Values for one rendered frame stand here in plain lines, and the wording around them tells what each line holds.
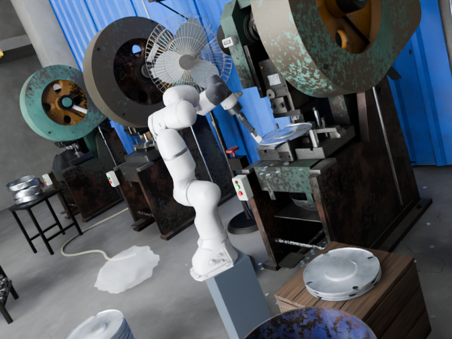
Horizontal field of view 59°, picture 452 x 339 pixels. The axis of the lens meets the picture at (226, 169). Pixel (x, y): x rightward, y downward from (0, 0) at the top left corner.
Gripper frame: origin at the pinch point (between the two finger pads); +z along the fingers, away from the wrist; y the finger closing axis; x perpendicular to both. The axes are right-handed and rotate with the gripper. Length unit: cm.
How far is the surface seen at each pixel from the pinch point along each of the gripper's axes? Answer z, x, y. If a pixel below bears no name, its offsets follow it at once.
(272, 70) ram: -21.4, 26.6, -1.5
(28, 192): -57, -222, -166
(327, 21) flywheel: -27, 55, 28
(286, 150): 14.2, 8.0, 5.9
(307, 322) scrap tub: 36, -17, 100
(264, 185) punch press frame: 26.0, -14.0, -3.9
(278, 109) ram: -3.9, 17.1, -0.7
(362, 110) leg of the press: 25, 52, -6
